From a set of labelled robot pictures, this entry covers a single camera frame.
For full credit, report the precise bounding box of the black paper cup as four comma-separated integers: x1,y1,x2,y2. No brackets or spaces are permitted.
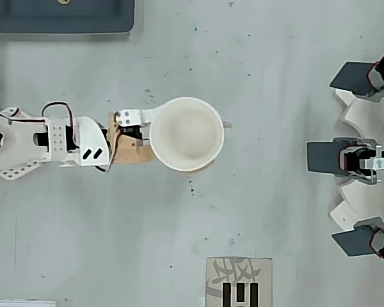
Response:
149,97,225,172

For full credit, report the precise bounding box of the grey paddle motor unit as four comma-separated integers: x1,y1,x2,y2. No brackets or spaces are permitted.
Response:
331,217,384,267
306,137,384,185
329,53,384,103

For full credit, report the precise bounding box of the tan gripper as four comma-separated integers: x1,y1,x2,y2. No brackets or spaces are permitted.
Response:
107,108,233,174

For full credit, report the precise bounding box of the blue-grey plastic tray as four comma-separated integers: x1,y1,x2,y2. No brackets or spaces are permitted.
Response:
0,0,136,34

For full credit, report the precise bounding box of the red black servo cable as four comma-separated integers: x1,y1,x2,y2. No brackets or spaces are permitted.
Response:
40,101,80,143

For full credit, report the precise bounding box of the white round machine base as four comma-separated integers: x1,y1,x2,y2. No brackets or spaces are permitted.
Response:
330,88,384,231

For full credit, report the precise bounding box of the printed cardboard card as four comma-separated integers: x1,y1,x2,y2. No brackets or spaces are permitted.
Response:
205,256,273,307

